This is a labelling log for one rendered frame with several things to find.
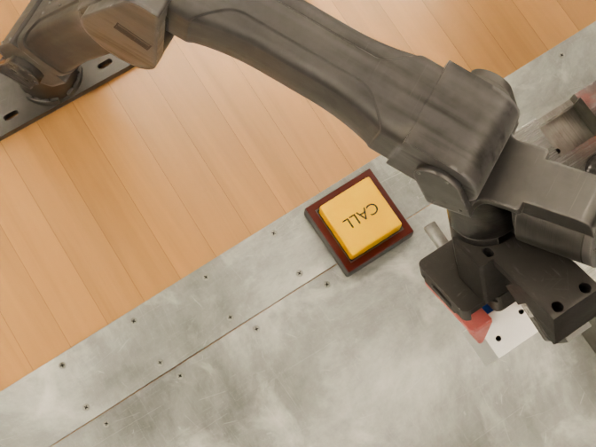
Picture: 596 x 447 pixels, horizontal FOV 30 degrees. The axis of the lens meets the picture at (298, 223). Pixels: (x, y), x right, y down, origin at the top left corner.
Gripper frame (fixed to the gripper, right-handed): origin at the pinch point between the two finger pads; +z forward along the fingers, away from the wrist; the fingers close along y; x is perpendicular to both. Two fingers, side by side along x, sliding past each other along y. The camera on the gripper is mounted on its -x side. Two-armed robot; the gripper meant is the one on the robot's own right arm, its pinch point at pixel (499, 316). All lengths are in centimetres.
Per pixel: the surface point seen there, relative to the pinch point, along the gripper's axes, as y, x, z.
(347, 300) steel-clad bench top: -7.4, 16.0, 8.7
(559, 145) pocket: 17.7, 13.6, 2.6
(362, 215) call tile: -2.1, 19.4, 2.7
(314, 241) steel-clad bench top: -6.8, 22.1, 5.6
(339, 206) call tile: -3.5, 21.2, 1.8
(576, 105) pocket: 21.2, 15.0, 0.8
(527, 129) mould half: 14.8, 14.6, -0.9
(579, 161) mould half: 17.1, 9.8, 1.5
